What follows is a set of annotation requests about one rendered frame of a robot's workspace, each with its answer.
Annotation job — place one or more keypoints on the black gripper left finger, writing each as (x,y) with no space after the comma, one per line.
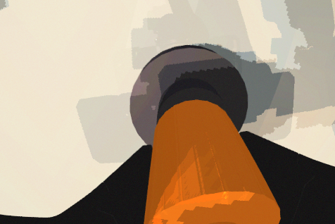
(120,199)

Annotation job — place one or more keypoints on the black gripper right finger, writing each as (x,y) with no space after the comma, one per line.
(304,189)

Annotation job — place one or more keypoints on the orange knob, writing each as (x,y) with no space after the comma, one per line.
(202,172)

